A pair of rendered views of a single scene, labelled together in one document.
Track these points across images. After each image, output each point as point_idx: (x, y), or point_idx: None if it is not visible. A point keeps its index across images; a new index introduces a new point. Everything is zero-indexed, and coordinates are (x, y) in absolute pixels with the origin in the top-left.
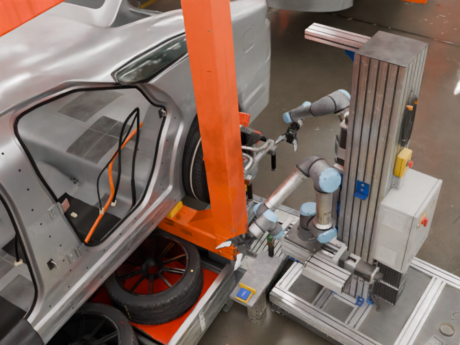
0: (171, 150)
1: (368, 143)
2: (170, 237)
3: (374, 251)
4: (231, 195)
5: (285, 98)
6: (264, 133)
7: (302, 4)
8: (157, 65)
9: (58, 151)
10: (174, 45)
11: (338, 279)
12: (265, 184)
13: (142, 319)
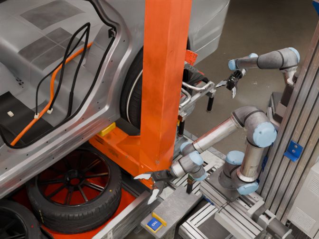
0: (114, 71)
1: (313, 105)
2: (97, 154)
3: (291, 213)
4: (161, 127)
5: (232, 50)
6: (207, 77)
7: None
8: None
9: (10, 51)
10: None
11: (249, 233)
12: (198, 123)
13: (54, 226)
